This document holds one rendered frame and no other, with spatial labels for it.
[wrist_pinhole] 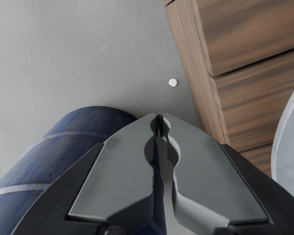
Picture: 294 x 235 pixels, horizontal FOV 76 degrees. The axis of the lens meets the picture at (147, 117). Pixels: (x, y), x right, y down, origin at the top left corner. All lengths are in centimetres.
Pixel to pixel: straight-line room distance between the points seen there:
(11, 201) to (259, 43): 35
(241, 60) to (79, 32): 44
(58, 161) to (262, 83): 33
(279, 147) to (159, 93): 42
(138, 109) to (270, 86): 43
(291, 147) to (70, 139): 38
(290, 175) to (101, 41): 47
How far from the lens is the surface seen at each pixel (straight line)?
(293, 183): 22
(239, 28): 18
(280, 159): 20
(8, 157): 86
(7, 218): 32
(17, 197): 35
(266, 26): 19
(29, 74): 64
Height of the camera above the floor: 52
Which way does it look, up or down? 62 degrees down
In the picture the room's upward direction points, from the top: 177 degrees counter-clockwise
